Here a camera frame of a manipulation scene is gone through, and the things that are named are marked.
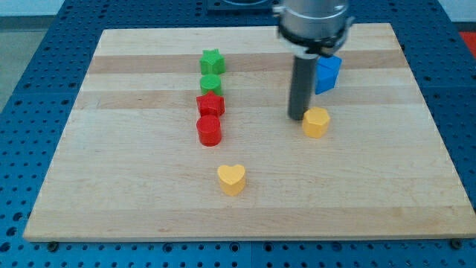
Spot wooden board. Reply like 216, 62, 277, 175
23, 23, 475, 242

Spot green cylinder block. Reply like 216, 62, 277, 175
199, 74, 223, 96

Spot green star block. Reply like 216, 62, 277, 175
199, 48, 226, 75

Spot yellow heart block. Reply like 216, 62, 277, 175
217, 165, 246, 197

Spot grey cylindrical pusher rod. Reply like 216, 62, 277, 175
287, 57, 318, 121

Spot red cylinder block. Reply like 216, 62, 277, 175
196, 115, 222, 147

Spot blue cube block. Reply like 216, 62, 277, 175
315, 56, 342, 95

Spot red star block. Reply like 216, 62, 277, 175
196, 91, 225, 117

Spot yellow hexagon block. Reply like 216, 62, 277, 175
302, 107, 330, 138

